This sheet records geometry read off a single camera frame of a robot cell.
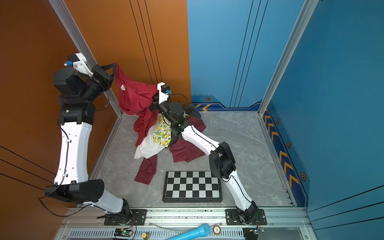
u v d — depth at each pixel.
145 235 0.66
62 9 0.70
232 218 0.72
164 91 0.62
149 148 0.95
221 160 0.55
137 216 0.74
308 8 0.70
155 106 0.66
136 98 0.62
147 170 0.89
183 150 0.97
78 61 0.51
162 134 0.97
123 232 0.71
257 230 0.70
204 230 0.67
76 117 0.44
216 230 0.70
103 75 0.51
